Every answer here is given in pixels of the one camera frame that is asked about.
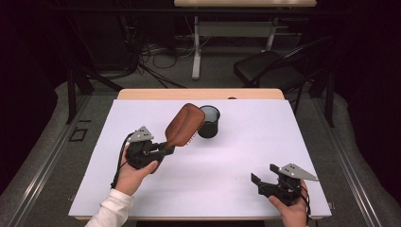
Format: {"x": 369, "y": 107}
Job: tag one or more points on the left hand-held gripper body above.
{"x": 142, "y": 153}

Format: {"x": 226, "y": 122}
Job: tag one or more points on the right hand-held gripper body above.
{"x": 285, "y": 189}

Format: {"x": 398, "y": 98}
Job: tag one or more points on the brown wooden hairbrush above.
{"x": 186, "y": 124}

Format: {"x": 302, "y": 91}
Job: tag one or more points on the black mesh pen holder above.
{"x": 209, "y": 127}

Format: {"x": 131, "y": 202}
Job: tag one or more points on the person's right hand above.
{"x": 293, "y": 214}

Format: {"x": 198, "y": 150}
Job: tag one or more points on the person's left hand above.
{"x": 132, "y": 178}

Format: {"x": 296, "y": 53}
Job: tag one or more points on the white table cover board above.
{"x": 246, "y": 151}

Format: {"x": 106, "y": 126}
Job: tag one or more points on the light wooden table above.
{"x": 189, "y": 93}

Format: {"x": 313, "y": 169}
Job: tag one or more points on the black metal stand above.
{"x": 72, "y": 94}

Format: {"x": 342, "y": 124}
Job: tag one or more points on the black folding chair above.
{"x": 268, "y": 67}

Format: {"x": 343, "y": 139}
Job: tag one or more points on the white-legged desk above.
{"x": 196, "y": 47}

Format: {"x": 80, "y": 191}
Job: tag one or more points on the dark curtain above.
{"x": 25, "y": 78}
{"x": 372, "y": 78}

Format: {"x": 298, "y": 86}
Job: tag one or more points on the black metal crossbar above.
{"x": 157, "y": 10}

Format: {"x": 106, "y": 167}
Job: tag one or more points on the metal floor rail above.
{"x": 346, "y": 157}
{"x": 47, "y": 157}

